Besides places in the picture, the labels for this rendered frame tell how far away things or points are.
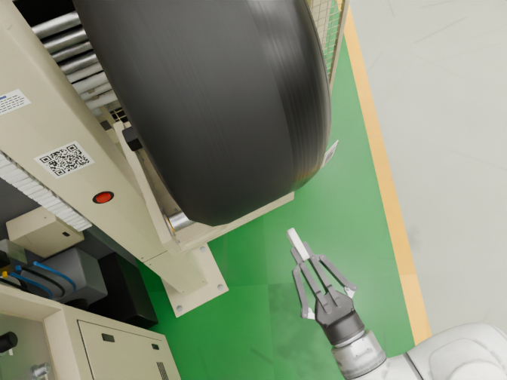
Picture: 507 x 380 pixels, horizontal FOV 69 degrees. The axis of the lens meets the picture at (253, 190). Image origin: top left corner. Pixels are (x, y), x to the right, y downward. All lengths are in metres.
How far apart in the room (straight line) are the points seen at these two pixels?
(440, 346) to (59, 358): 0.78
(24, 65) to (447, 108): 2.19
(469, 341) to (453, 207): 1.41
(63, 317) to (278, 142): 0.67
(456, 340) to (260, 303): 1.16
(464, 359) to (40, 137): 0.78
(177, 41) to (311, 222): 1.50
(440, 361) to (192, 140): 0.55
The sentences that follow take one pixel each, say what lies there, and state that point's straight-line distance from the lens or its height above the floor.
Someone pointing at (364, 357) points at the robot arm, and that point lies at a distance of 0.76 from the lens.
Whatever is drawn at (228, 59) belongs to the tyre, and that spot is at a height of 1.41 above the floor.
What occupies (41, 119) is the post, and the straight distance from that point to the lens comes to 0.67.
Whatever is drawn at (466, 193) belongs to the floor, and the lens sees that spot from 2.19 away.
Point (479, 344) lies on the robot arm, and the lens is 0.77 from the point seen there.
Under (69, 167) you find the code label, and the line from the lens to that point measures 0.77.
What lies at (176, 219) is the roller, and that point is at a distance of 0.95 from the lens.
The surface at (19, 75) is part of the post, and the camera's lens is 0.61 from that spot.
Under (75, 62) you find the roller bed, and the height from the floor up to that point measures 1.08.
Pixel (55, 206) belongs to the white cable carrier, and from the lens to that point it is 0.88.
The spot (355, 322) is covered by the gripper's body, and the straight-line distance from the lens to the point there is 0.76.
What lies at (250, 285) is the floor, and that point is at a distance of 1.81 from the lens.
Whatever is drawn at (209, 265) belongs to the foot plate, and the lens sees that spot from 1.85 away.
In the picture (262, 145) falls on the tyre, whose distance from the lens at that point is 0.56.
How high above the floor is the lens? 1.77
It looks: 64 degrees down
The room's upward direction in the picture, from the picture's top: 8 degrees counter-clockwise
